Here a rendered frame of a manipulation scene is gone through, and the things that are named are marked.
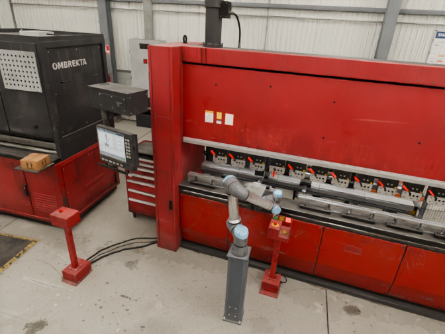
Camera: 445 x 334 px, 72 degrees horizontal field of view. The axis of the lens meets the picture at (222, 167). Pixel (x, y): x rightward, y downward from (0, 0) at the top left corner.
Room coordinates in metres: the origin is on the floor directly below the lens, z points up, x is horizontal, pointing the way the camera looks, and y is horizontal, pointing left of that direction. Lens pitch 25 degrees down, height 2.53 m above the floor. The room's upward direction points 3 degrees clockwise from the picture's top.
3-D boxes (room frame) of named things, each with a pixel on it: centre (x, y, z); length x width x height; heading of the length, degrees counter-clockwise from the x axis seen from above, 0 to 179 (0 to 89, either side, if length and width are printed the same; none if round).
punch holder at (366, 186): (2.55, -1.31, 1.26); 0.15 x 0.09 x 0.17; 72
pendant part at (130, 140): (2.66, 0.97, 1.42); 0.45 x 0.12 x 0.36; 61
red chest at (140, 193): (3.65, 0.93, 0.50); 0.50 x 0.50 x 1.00; 72
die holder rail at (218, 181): (3.03, 0.14, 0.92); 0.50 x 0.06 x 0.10; 72
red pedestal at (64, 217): (2.44, 1.49, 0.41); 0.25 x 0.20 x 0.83; 162
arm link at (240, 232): (2.06, -0.18, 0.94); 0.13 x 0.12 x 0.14; 20
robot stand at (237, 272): (2.06, -0.18, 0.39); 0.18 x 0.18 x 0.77; 76
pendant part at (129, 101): (2.76, 0.97, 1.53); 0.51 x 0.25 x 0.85; 61
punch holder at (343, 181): (2.61, -1.12, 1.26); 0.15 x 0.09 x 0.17; 72
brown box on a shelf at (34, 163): (3.01, 2.06, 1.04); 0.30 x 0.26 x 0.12; 76
